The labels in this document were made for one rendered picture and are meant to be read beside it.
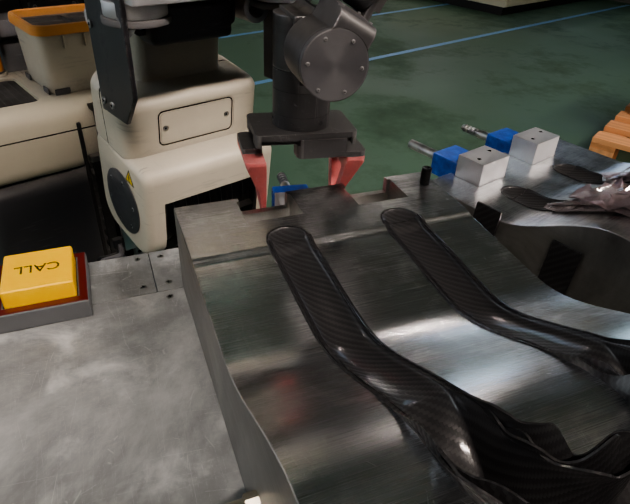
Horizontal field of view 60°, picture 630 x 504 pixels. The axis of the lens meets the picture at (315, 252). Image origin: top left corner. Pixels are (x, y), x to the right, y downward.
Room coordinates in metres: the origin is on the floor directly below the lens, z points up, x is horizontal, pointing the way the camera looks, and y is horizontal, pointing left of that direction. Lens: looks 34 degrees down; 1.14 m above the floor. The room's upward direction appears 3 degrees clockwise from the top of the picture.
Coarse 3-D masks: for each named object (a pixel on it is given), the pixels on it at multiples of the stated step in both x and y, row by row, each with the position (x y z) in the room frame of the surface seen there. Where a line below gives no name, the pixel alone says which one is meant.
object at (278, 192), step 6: (282, 174) 0.62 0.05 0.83; (282, 180) 0.61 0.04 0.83; (276, 186) 0.57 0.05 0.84; (282, 186) 0.57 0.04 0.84; (288, 186) 0.57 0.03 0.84; (294, 186) 0.57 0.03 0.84; (300, 186) 0.57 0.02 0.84; (306, 186) 0.57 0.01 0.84; (276, 192) 0.56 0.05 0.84; (282, 192) 0.53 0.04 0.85; (276, 198) 0.52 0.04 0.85; (282, 198) 0.52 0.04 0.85; (276, 204) 0.52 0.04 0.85; (282, 204) 0.51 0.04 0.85
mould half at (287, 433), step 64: (320, 192) 0.47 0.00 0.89; (192, 256) 0.35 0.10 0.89; (256, 256) 0.36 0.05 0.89; (384, 256) 0.37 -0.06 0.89; (512, 256) 0.38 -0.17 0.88; (256, 320) 0.29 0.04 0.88; (384, 320) 0.30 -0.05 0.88; (448, 320) 0.30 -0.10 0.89; (576, 320) 0.28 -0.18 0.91; (256, 384) 0.22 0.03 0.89; (320, 384) 0.22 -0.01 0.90; (512, 384) 0.20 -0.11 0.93; (576, 384) 0.20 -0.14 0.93; (256, 448) 0.18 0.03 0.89; (320, 448) 0.15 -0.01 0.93; (384, 448) 0.15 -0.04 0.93; (576, 448) 0.16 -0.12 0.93
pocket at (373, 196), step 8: (384, 184) 0.51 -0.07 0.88; (392, 184) 0.50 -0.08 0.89; (368, 192) 0.50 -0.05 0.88; (376, 192) 0.50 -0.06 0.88; (384, 192) 0.50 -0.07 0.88; (392, 192) 0.50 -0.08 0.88; (400, 192) 0.48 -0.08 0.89; (360, 200) 0.49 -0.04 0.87; (368, 200) 0.50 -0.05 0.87; (376, 200) 0.50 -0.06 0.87; (384, 200) 0.51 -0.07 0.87
